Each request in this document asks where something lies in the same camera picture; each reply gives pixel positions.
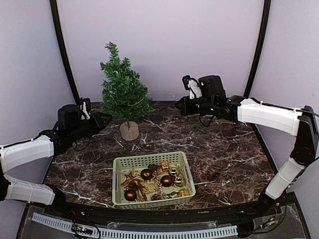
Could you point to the gold star ornament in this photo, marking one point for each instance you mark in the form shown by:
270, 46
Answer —
130, 176

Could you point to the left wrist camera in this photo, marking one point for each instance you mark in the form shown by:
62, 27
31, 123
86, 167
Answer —
85, 107

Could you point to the pine cone ornament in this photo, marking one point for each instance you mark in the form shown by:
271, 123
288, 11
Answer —
155, 169

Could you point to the cream perforated plastic basket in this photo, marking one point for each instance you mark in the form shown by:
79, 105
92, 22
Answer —
153, 180

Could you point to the small green christmas tree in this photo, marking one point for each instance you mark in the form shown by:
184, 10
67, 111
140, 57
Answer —
125, 97

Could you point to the white slotted cable duct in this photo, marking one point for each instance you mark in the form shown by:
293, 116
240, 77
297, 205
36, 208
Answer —
83, 231

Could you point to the black front table rail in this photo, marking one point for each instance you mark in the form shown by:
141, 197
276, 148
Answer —
102, 216

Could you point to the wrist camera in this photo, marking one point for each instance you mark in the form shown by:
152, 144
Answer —
192, 85
85, 107

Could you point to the black corner frame post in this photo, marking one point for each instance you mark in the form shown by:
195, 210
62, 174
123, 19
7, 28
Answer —
63, 50

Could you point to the gold gift box ornament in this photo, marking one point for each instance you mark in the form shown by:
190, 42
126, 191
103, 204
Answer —
165, 166
183, 193

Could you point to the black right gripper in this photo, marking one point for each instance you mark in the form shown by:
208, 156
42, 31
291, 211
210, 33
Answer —
186, 110

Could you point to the brown ball ornament front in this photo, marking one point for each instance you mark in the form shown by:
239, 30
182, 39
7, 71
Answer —
130, 195

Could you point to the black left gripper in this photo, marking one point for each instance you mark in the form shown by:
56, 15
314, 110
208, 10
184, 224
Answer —
98, 123

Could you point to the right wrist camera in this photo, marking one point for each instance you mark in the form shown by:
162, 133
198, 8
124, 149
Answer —
192, 85

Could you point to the shiny gold ball ornament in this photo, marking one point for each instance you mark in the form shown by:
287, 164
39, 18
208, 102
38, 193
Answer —
179, 182

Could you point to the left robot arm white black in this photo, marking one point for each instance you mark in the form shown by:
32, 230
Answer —
47, 144

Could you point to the brown ball ornament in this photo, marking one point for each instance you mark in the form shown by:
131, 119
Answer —
166, 181
130, 195
146, 174

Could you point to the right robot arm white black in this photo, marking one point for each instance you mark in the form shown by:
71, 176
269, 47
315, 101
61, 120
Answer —
300, 123

